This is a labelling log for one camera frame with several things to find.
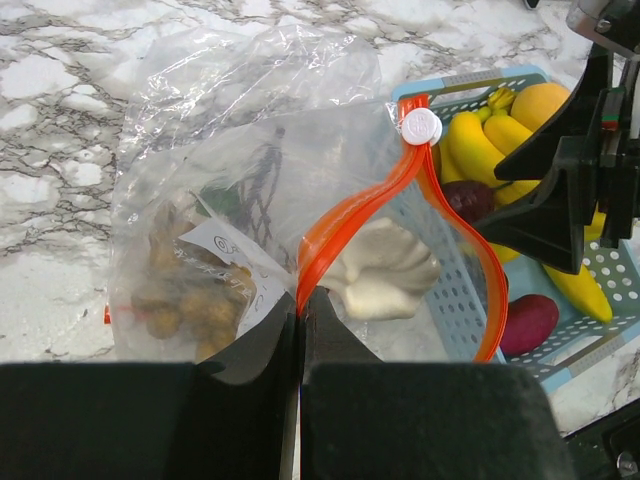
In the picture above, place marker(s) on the single yellow banana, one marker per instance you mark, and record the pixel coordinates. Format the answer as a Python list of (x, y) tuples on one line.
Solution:
[(582, 292)]

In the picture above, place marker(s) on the clear zip top bag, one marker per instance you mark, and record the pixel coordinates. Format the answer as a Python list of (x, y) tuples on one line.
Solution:
[(280, 149)]

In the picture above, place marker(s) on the magenta sweet potato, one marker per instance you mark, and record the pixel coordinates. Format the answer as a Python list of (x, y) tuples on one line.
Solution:
[(530, 321)]

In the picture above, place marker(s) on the light blue plastic basket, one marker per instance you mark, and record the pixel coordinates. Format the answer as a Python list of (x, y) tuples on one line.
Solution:
[(578, 342)]

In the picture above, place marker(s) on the orange mango fruit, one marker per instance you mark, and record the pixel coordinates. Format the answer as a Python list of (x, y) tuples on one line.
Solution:
[(536, 104)]

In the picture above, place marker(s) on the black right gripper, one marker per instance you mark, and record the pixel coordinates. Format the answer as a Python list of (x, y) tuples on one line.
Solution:
[(547, 224)]

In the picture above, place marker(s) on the white mushroom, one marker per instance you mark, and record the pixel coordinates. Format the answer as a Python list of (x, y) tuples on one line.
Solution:
[(383, 272)]

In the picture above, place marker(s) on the yellow banana bunch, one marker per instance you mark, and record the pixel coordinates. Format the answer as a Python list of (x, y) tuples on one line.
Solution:
[(475, 143)]

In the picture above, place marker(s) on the red apple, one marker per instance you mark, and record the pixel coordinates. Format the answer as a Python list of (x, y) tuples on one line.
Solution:
[(471, 200)]

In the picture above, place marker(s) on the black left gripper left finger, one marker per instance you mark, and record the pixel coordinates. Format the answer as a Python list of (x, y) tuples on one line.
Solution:
[(229, 417)]

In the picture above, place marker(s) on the brown longan bunch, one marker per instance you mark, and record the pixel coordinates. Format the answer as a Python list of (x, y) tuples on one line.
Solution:
[(189, 293)]

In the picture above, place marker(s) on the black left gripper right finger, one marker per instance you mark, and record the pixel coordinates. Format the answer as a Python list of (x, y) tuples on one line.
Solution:
[(362, 418)]

